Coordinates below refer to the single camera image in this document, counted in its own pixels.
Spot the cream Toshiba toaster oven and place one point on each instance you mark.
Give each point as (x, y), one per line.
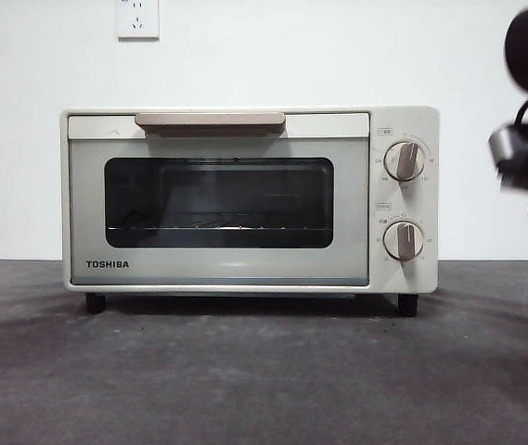
(407, 120)

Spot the large cream oven knob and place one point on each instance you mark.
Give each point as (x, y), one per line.
(405, 161)

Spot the small cream oven knob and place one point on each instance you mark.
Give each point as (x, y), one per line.
(403, 240)

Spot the black oven foot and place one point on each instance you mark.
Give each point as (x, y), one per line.
(95, 302)
(407, 306)

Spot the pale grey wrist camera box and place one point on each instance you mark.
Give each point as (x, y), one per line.
(507, 143)

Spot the white wall socket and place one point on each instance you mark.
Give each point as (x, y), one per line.
(137, 21)

